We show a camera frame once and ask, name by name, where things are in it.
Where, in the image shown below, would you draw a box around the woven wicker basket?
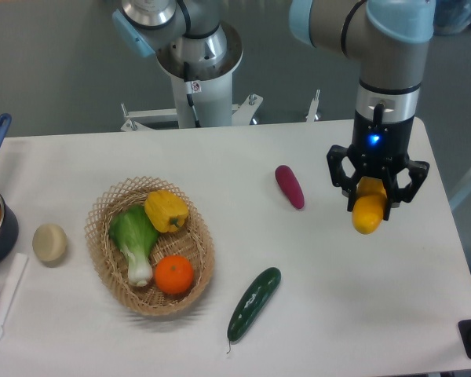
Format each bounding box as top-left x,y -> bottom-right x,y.
85,177 -> 215,316

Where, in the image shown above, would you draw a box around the yellow mango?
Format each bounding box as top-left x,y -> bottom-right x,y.
352,177 -> 387,235

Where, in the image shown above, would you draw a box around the yellow bell pepper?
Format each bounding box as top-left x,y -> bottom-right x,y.
144,189 -> 189,233

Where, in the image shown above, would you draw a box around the green cucumber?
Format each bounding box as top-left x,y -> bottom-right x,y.
226,266 -> 282,354

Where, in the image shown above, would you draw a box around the purple sweet potato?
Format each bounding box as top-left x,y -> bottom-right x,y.
275,165 -> 305,210

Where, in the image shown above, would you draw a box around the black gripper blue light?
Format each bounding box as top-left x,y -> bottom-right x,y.
327,111 -> 430,221

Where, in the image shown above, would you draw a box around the orange fruit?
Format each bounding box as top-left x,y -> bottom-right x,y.
155,255 -> 194,295

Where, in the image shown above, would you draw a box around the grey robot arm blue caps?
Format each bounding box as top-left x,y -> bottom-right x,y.
112,1 -> 436,215

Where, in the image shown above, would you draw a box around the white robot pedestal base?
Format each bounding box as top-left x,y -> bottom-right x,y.
156,22 -> 243,129

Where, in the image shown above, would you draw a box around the green bok choy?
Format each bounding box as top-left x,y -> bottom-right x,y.
108,204 -> 159,287

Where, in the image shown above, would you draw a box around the beige round potato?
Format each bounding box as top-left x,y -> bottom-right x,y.
32,223 -> 68,262

